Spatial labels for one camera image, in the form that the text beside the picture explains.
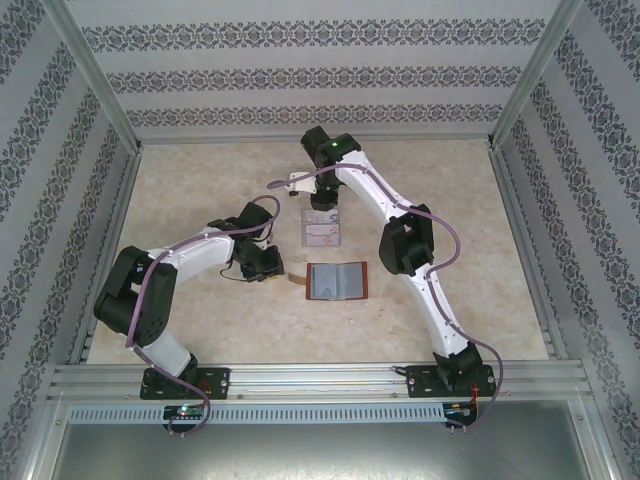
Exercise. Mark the aluminium mounting rail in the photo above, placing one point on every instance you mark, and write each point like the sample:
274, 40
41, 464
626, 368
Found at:
320, 382

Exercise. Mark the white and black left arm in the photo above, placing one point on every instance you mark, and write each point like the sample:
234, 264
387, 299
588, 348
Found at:
200, 250

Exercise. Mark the small controller board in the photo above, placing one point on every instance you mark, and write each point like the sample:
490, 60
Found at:
185, 411
457, 409

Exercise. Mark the brown leather card holder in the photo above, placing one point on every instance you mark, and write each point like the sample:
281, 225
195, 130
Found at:
362, 280

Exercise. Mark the grey metal sheet panel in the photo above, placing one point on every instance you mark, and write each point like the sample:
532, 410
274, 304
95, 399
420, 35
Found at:
320, 455

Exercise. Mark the white VIP card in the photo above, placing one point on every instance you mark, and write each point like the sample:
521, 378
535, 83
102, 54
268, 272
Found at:
322, 241

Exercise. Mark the bluish plastic card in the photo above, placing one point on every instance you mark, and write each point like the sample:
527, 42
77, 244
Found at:
320, 216

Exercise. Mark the aluminium frame post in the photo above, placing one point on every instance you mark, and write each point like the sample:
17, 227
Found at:
540, 70
95, 75

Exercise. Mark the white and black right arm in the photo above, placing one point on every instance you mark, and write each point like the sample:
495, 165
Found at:
440, 310

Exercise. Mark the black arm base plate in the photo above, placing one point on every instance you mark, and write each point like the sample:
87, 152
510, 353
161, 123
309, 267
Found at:
215, 382
420, 382

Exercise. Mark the white plastic card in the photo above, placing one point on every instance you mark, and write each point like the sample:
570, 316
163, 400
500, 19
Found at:
322, 229

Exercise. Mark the aluminium side rail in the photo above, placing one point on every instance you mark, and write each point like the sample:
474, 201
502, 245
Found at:
525, 250
107, 250

